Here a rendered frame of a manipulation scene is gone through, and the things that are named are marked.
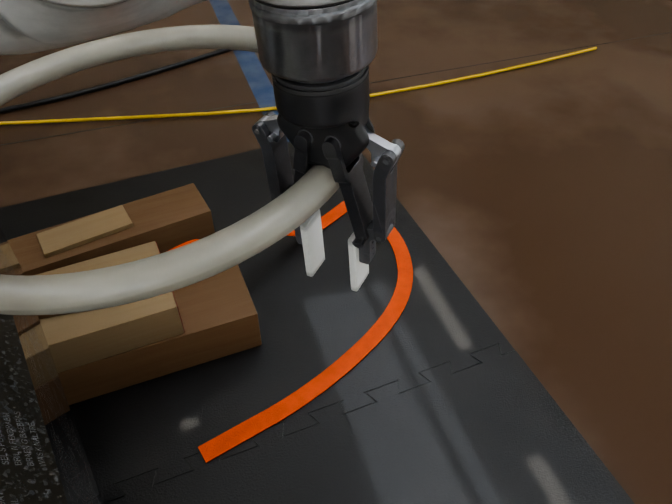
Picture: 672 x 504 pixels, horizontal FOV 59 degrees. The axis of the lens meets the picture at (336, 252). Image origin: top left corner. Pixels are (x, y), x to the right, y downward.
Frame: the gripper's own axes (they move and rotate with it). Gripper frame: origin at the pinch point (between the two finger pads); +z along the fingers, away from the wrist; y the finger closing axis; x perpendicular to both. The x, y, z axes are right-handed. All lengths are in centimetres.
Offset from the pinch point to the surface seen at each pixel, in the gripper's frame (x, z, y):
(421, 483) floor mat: -19, 86, -5
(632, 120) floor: -199, 95, -27
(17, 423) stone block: 23.5, 18.4, 30.9
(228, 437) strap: -9, 83, 39
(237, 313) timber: -34, 71, 50
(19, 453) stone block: 26.1, 18.4, 27.6
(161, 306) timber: -22, 60, 60
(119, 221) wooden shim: -48, 69, 100
